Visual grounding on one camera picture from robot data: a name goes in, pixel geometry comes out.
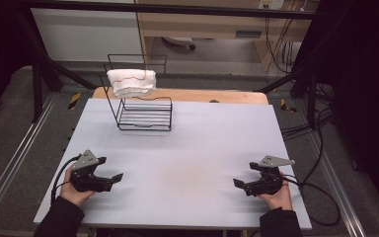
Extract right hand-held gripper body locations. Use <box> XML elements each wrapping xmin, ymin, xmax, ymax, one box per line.
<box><xmin>244</xmin><ymin>155</ymin><xmax>296</xmax><ymax>198</ymax></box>

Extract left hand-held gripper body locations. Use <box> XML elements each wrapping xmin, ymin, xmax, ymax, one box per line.
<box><xmin>69</xmin><ymin>149</ymin><xmax>114</xmax><ymax>194</ymax></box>

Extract black wire rack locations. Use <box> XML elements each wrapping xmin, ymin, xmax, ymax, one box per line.
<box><xmin>99</xmin><ymin>53</ymin><xmax>174</xmax><ymax>132</ymax></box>

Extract white towel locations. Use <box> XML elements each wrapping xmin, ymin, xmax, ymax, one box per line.
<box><xmin>106</xmin><ymin>68</ymin><xmax>157</xmax><ymax>98</ymax></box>

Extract person's right hand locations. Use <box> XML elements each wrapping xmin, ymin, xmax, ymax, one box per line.
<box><xmin>258</xmin><ymin>180</ymin><xmax>294</xmax><ymax>211</ymax></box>

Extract person's left hand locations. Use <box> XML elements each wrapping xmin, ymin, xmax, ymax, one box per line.
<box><xmin>59</xmin><ymin>166</ymin><xmax>97</xmax><ymax>207</ymax></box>

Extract pale grey table mat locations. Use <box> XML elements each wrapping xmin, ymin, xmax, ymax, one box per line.
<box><xmin>33</xmin><ymin>98</ymin><xmax>313</xmax><ymax>230</ymax></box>

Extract wooden board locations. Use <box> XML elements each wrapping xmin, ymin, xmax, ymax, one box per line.
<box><xmin>92</xmin><ymin>86</ymin><xmax>270</xmax><ymax>106</ymax></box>

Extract white cabinet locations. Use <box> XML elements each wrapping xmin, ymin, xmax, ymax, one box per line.
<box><xmin>31</xmin><ymin>8</ymin><xmax>145</xmax><ymax>63</ymax></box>

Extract light wooden desk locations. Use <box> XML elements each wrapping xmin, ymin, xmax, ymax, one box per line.
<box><xmin>134</xmin><ymin>0</ymin><xmax>320</xmax><ymax>72</ymax></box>

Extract left hand-held gripper black cable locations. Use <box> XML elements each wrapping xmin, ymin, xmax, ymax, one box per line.
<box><xmin>49</xmin><ymin>154</ymin><xmax>81</xmax><ymax>206</ymax></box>

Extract hand-held gripper black cable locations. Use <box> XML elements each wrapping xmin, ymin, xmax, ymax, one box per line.
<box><xmin>280</xmin><ymin>174</ymin><xmax>341</xmax><ymax>227</ymax></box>
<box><xmin>49</xmin><ymin>154</ymin><xmax>81</xmax><ymax>206</ymax></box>

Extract black floor cables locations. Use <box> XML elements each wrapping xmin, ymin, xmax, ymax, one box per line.
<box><xmin>280</xmin><ymin>108</ymin><xmax>335</xmax><ymax>142</ymax></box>

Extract right hand-held gripper black cable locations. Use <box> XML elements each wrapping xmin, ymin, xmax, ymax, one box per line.
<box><xmin>280</xmin><ymin>174</ymin><xmax>341</xmax><ymax>227</ymax></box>

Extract aluminium floor rail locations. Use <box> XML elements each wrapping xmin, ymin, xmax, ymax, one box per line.
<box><xmin>0</xmin><ymin>93</ymin><xmax>58</xmax><ymax>228</ymax></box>
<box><xmin>309</xmin><ymin>131</ymin><xmax>366</xmax><ymax>237</ymax></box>

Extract black metal frame stand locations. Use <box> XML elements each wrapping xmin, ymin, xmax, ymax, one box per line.
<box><xmin>13</xmin><ymin>9</ymin><xmax>97</xmax><ymax>122</ymax></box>
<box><xmin>258</xmin><ymin>19</ymin><xmax>343</xmax><ymax>130</ymax></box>

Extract hanging black and yellow cables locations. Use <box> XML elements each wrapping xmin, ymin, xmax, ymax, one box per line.
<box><xmin>265</xmin><ymin>16</ymin><xmax>298</xmax><ymax>75</ymax></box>

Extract white wall socket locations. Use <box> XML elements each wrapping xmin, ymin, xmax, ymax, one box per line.
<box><xmin>258</xmin><ymin>0</ymin><xmax>285</xmax><ymax>10</ymax></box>

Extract black metal frame crossbar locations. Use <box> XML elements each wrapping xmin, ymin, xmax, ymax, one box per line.
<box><xmin>13</xmin><ymin>1</ymin><xmax>324</xmax><ymax>20</ymax></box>

